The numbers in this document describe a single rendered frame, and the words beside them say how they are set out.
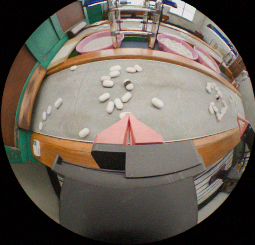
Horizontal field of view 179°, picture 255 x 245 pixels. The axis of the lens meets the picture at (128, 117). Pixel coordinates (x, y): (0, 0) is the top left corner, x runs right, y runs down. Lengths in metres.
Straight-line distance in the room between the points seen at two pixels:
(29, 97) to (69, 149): 0.30
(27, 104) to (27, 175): 1.11
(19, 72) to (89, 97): 0.42
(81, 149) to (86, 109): 0.12
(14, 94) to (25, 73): 0.11
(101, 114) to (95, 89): 0.09
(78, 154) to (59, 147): 0.08
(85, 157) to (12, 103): 0.41
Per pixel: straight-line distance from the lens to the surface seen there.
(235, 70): 5.12
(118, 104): 0.24
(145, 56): 0.37
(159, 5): 0.36
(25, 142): 0.49
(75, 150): 0.26
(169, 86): 0.32
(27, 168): 1.41
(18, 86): 0.50
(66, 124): 0.31
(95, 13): 2.89
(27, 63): 0.54
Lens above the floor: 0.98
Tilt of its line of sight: 76 degrees down
